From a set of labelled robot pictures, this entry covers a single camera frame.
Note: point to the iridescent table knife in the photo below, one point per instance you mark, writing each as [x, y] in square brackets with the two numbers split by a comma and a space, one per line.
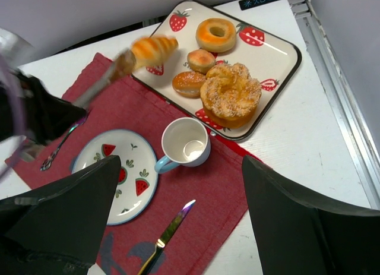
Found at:
[165, 237]

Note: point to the sugared cream bun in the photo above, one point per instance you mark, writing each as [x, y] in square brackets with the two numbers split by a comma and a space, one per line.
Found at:
[188, 83]

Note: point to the croissant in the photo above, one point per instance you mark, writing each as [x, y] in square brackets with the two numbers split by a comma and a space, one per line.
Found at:
[153, 51]

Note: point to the metal serving tongs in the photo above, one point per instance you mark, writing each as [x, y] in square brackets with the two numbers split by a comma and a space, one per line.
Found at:
[120, 67]

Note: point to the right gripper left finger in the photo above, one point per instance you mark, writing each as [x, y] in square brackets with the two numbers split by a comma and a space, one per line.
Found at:
[63, 222]

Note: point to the light blue mug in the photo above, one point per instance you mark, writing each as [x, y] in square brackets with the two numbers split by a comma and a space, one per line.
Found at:
[185, 142]

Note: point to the iridescent fork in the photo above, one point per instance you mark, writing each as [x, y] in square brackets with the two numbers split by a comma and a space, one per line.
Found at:
[48, 162]

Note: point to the watermelon pattern plate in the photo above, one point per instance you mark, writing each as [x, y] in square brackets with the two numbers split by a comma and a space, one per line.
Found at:
[137, 179]

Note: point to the aluminium table rail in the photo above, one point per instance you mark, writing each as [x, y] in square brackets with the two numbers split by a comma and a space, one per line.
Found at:
[354, 129]

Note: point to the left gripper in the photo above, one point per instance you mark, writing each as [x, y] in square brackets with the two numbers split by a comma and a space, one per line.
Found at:
[46, 117]

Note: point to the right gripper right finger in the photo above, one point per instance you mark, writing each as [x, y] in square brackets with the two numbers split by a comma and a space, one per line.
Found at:
[300, 231]

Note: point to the glazed ring donut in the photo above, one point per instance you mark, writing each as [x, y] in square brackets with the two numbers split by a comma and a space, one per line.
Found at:
[216, 35]

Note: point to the large sesame flower bread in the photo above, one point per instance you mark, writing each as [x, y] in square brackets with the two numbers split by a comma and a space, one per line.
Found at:
[230, 96]

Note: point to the strawberry pattern tray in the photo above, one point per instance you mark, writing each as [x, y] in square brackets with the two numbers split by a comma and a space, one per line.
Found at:
[269, 59]

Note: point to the small round bun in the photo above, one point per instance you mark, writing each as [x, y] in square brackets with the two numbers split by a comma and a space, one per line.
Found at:
[201, 61]

